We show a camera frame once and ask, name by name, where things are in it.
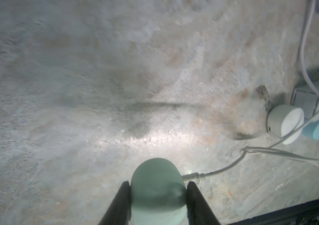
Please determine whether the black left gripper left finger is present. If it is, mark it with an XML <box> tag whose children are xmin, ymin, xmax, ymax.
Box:
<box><xmin>99</xmin><ymin>181</ymin><xmax>131</xmax><ymax>225</ymax></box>

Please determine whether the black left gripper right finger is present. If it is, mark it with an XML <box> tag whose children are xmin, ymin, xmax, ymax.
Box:
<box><xmin>186</xmin><ymin>181</ymin><xmax>220</xmax><ymax>225</ymax></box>

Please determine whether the green earbud case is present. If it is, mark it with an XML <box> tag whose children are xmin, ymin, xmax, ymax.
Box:
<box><xmin>130</xmin><ymin>158</ymin><xmax>187</xmax><ymax>225</ymax></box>

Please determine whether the yellowed white charger cable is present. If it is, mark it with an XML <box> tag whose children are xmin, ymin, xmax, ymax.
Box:
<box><xmin>181</xmin><ymin>95</ymin><xmax>319</xmax><ymax>181</ymax></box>

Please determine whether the white earbud case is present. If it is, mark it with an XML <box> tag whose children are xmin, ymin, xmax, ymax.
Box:
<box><xmin>267</xmin><ymin>105</ymin><xmax>304</xmax><ymax>138</ymax></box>

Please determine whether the white power strip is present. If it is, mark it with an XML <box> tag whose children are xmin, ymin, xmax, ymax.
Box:
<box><xmin>290</xmin><ymin>80</ymin><xmax>319</xmax><ymax>121</ymax></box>

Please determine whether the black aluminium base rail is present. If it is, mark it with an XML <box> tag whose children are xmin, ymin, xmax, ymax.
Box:
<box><xmin>235</xmin><ymin>199</ymin><xmax>319</xmax><ymax>225</ymax></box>

